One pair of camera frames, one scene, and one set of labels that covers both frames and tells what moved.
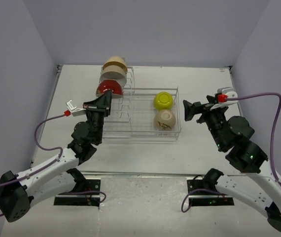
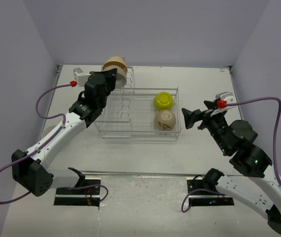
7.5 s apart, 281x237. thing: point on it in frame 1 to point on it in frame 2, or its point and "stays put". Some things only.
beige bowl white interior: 115,72 stays put
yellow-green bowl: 163,100 stays put
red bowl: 114,85 to 47,130
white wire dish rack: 149,114 stays put
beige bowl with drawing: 164,120 stays put
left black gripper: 101,104 to 110,77
